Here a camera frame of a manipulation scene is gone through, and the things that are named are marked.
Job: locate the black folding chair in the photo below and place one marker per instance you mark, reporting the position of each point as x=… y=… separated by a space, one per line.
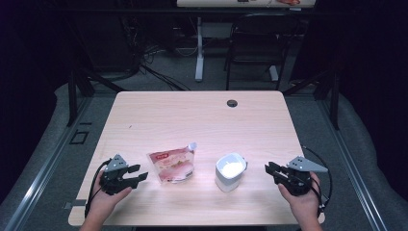
x=266 y=30

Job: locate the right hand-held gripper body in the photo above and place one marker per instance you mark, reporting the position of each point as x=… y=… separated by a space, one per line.
x=298 y=183

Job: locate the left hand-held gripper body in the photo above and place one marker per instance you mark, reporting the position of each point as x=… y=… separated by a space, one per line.
x=114 y=181

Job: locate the white lidded cup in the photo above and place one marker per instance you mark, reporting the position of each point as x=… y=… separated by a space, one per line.
x=224 y=183

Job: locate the red object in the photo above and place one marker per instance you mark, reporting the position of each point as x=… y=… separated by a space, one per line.
x=288 y=1

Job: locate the person's right hand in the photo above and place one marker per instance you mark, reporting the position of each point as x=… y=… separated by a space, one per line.
x=304 y=207

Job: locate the black table grommet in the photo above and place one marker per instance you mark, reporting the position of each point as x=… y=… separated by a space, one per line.
x=232 y=103

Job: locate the grey tape strip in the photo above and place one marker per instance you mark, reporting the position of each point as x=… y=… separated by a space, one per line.
x=77 y=203

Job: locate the person's left hand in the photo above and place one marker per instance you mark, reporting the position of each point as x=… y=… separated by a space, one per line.
x=104 y=202

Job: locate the metal floor rail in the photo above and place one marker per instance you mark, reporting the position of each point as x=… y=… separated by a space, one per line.
x=48 y=166
x=349 y=166

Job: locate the white standing desk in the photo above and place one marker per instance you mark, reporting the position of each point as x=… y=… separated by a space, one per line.
x=199 y=57

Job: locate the black metal stand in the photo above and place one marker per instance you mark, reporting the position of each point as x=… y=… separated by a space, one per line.
x=72 y=96
x=335 y=102

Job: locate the red and white spout pouch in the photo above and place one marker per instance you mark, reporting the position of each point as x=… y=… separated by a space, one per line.
x=173 y=166

